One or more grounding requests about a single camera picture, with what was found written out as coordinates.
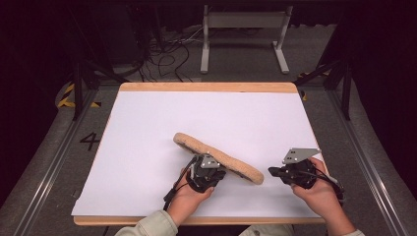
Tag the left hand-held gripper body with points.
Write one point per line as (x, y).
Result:
(205, 173)

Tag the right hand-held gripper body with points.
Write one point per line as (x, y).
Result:
(300, 172)

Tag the tan fleece pad black lining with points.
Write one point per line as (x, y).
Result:
(229, 162)

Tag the person's left hand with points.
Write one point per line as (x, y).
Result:
(188, 200)

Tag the person's right hand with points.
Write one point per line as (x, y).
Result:
(319, 196)

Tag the person's beige jacket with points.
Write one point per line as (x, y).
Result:
(265, 230)

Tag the white table mat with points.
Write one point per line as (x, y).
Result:
(183, 111)

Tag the wooden table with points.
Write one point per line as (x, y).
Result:
(203, 87)

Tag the black tripod stand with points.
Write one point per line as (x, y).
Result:
(346, 91)
(77, 88)

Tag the grey metal stand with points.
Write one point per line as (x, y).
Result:
(244, 19)

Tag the dark equipment box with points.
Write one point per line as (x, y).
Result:
(124, 32)

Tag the metal floor rail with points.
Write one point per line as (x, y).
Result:
(52, 170)
(370, 170)

